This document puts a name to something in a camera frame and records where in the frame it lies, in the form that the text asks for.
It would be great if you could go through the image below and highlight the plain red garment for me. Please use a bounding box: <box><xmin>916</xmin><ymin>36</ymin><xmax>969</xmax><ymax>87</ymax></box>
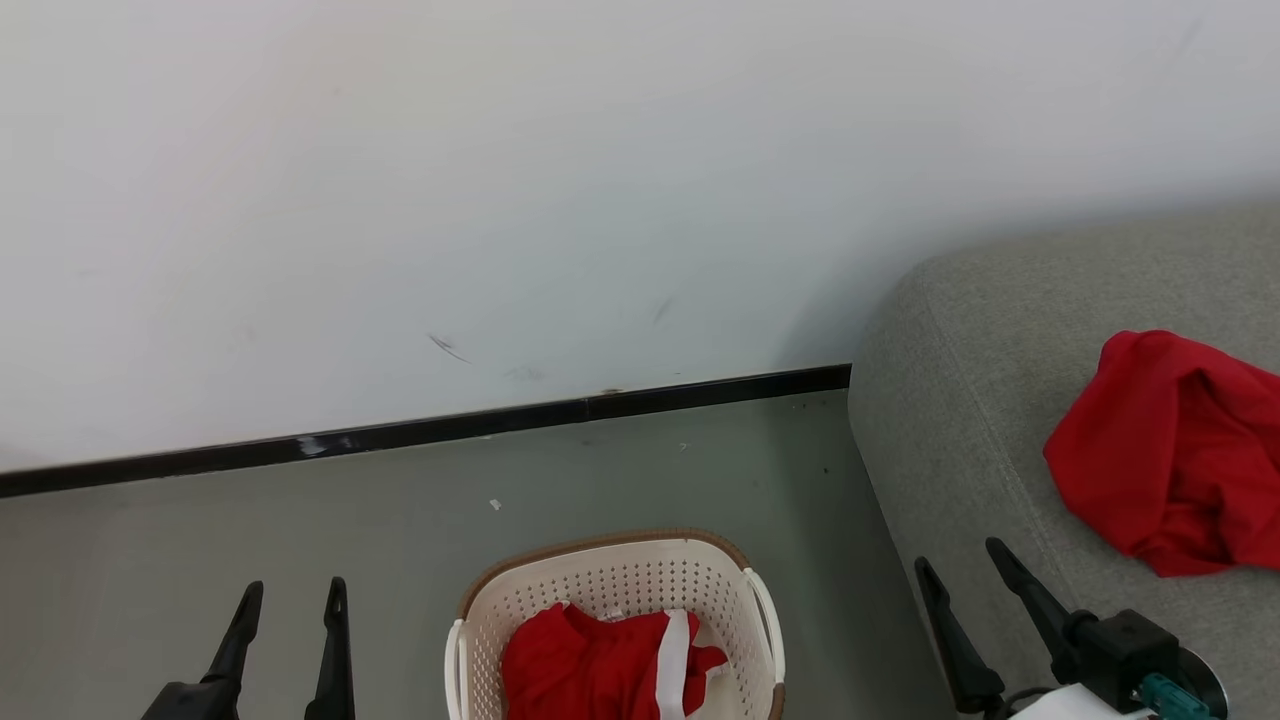
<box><xmin>1043</xmin><ymin>330</ymin><xmax>1280</xmax><ymax>578</ymax></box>

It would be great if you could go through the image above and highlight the cream perforated laundry basket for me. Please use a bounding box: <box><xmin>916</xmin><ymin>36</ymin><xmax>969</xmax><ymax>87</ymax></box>
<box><xmin>445</xmin><ymin>529</ymin><xmax>787</xmax><ymax>720</ymax></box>

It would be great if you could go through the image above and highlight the grey fabric sofa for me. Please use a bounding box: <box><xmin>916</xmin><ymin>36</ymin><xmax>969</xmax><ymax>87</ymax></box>
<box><xmin>848</xmin><ymin>200</ymin><xmax>1280</xmax><ymax>720</ymax></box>

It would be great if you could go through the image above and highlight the red garment with white stripes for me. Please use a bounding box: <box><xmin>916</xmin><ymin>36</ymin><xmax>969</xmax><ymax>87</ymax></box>
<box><xmin>500</xmin><ymin>602</ymin><xmax>730</xmax><ymax>720</ymax></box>

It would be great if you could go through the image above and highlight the black skirting board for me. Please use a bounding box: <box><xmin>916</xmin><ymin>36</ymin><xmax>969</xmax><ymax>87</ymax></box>
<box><xmin>0</xmin><ymin>364</ymin><xmax>852</xmax><ymax>499</ymax></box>

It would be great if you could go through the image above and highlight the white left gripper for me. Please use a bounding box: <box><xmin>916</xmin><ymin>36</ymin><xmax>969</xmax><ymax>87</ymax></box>
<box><xmin>140</xmin><ymin>577</ymin><xmax>356</xmax><ymax>720</ymax></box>

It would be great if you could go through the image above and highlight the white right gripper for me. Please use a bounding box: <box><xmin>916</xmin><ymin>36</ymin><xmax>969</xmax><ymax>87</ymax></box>
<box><xmin>914</xmin><ymin>538</ymin><xmax>1181</xmax><ymax>720</ymax></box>

